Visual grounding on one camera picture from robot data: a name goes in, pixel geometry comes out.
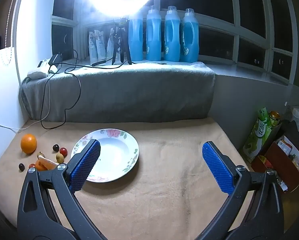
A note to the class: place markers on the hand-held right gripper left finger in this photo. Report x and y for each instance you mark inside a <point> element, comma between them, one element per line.
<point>85,165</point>

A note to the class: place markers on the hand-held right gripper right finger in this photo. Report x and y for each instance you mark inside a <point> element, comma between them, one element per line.
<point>218,165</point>

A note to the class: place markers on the floral white plate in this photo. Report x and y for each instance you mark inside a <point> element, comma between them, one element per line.
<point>114,152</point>

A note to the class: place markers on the small mandarin orange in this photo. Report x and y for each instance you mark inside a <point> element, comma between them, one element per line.
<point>50,164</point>
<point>39,166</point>

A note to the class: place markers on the dark plum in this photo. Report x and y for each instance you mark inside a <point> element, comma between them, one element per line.
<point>55,147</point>
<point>21,166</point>

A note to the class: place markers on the large orange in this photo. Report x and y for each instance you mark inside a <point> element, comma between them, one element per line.
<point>28,143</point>

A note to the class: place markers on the small red cherry tomato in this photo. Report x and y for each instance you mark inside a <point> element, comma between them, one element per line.
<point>63,151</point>

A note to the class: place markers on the brown-green round fruit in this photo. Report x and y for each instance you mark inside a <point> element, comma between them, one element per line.
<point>40,155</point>
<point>60,158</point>

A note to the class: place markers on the dark plum on table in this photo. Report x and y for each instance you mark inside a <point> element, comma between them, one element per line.
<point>55,147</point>

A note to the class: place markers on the green drink carton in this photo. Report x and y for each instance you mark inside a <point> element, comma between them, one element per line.
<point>259,132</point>

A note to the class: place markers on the beige blanket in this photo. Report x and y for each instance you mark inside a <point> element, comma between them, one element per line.
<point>164,180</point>

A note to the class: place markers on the brown cardboard box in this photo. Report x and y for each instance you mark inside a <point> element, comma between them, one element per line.
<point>279,165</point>

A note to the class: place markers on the grey blanket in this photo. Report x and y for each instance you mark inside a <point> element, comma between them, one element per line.
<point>114,92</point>

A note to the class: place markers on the white power strip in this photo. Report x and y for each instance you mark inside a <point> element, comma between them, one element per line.
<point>37,73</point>

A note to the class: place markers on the black power adapter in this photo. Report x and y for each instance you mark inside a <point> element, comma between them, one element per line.
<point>55,58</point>

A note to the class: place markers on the white printed pouch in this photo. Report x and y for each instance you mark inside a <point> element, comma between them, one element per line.
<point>110,42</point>
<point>101,43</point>
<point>93,46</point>

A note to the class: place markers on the blue detergent bottle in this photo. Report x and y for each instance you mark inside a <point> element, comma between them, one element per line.
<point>190,37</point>
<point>172,35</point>
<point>153,35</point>
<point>135,37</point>

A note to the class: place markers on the black tripod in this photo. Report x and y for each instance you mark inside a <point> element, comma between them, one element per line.
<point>122,37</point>

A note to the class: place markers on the white window frame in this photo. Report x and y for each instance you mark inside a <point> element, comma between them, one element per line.
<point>239,33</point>

